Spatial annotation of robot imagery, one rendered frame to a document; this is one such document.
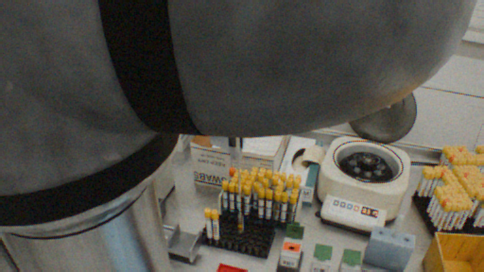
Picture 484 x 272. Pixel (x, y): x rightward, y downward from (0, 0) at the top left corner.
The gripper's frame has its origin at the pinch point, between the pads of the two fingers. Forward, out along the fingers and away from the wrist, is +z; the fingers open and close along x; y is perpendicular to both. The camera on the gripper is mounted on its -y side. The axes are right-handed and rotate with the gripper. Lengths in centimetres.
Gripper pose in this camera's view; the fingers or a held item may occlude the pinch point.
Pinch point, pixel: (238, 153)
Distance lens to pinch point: 71.9
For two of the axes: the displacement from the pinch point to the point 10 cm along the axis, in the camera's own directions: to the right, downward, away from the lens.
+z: 0.0, 8.5, 5.2
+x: -2.8, 5.0, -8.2
